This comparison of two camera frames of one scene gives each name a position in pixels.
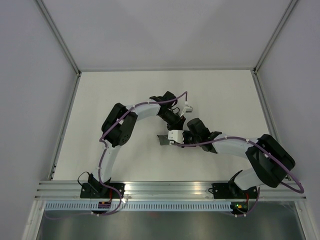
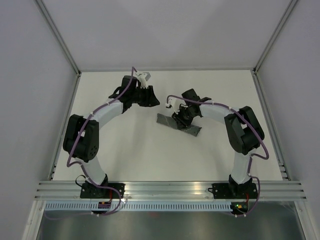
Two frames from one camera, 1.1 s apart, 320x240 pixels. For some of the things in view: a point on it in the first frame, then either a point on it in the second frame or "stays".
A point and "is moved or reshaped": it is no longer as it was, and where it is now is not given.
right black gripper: (185, 134) to (178, 118)
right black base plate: (231, 190) stays
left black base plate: (102, 190) stays
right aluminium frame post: (287, 12) stays
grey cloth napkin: (163, 139) is moved or reshaped
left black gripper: (178, 124) to (150, 101)
